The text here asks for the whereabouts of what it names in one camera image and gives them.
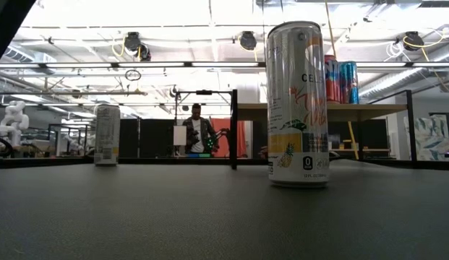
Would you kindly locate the white Celsius can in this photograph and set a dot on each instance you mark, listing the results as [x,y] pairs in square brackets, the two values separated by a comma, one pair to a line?
[106,135]
[296,108]

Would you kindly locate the red Fanta strawberry can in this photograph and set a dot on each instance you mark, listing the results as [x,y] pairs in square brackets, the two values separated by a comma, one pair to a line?
[332,81]

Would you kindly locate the large white robot arm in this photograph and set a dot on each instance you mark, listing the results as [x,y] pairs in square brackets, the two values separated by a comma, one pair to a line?
[12,122]

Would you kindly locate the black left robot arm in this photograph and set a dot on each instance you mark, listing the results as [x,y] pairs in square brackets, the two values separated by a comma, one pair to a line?
[3,18]

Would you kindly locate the small white robot arm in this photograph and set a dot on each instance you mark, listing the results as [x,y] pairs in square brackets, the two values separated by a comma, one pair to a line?
[74,142]

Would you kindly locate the neighbour station robot arm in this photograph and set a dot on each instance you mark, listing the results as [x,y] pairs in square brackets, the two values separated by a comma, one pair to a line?
[191,139]
[214,142]

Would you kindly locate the black shelf side support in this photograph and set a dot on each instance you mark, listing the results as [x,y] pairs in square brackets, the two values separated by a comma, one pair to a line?
[233,137]

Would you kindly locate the light wooden shelf board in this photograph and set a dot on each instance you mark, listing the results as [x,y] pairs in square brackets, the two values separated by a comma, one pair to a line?
[365,110]

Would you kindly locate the red orange fabric panel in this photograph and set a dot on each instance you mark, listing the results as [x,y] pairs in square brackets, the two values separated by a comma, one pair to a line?
[231,133]

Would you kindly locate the person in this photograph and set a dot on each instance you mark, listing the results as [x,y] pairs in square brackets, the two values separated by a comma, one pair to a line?
[197,130]

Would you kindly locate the small white board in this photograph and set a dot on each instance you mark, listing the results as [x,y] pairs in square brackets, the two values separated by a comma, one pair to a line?
[179,135]

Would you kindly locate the black partition panel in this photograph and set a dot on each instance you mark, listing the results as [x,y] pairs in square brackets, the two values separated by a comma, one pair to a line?
[157,137]
[129,137]

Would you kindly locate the black round ceiling fixture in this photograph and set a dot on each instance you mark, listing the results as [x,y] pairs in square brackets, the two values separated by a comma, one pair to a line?
[248,40]

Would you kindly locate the white blue patterned panel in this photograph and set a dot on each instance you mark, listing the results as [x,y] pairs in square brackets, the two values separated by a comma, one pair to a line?
[430,139]

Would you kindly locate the neighbour station black frame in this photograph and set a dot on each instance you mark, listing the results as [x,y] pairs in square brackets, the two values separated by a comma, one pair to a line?
[204,92]

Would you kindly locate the black shelf corner post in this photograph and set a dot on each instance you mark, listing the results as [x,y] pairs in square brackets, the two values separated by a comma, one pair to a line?
[411,130]

